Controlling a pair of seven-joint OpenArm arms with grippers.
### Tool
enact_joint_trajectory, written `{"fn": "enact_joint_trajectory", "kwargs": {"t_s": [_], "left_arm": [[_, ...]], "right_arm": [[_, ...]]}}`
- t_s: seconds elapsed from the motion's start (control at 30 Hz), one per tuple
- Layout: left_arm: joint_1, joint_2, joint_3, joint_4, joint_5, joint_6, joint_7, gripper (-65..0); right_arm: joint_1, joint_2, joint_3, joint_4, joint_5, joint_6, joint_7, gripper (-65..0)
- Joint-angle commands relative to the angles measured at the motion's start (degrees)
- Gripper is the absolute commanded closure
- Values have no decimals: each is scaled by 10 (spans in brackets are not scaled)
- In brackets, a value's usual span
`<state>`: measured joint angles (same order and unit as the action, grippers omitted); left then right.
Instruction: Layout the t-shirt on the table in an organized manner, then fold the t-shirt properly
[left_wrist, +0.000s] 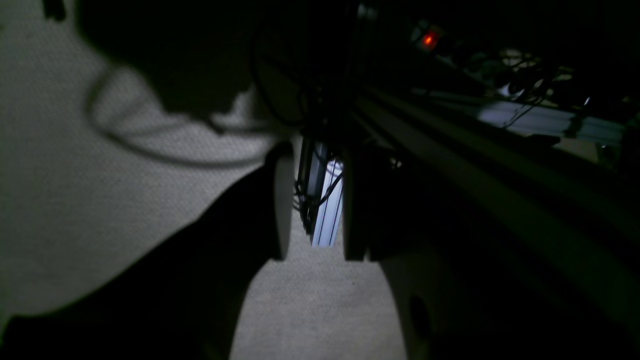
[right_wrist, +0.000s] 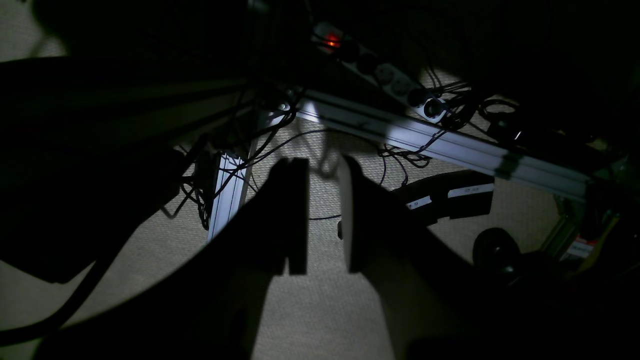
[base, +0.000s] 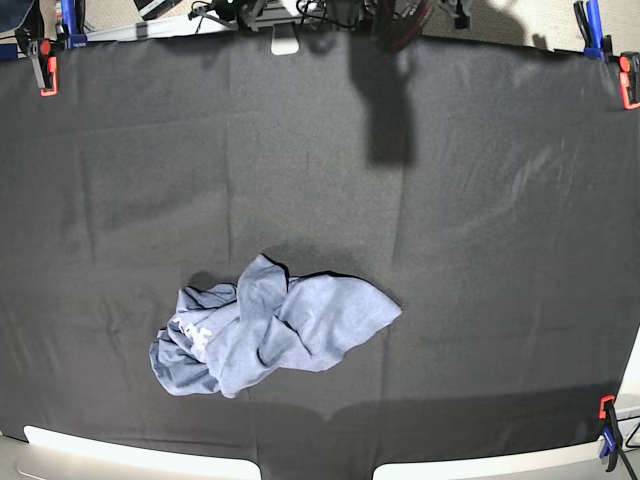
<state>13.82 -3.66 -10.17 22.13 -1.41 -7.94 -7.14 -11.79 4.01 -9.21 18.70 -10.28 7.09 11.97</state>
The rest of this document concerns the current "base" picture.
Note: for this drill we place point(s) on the blue bar clamp far-right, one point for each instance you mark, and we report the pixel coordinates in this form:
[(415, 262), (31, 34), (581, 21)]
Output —
[(597, 45)]

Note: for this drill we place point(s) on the black table cloth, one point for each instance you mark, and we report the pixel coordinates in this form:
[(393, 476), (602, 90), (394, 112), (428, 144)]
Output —
[(492, 192)]

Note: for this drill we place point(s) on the orange black clamp far-left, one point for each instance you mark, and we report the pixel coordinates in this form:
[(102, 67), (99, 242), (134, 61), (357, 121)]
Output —
[(41, 52)]

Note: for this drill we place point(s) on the orange black clamp far-right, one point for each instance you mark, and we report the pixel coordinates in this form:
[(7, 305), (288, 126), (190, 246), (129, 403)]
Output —
[(629, 79)]

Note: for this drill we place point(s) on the blue bar clamp far-left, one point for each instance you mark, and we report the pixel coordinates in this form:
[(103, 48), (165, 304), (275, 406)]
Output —
[(70, 23)]

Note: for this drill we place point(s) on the blue orange clamp near-right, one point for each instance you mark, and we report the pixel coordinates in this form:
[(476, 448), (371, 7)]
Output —
[(615, 445)]

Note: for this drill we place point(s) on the blue-grey t-shirt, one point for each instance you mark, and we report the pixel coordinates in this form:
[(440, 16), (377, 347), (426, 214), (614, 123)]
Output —
[(230, 337)]

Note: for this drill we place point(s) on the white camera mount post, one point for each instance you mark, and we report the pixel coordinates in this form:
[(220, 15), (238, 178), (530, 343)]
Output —
[(284, 40)]

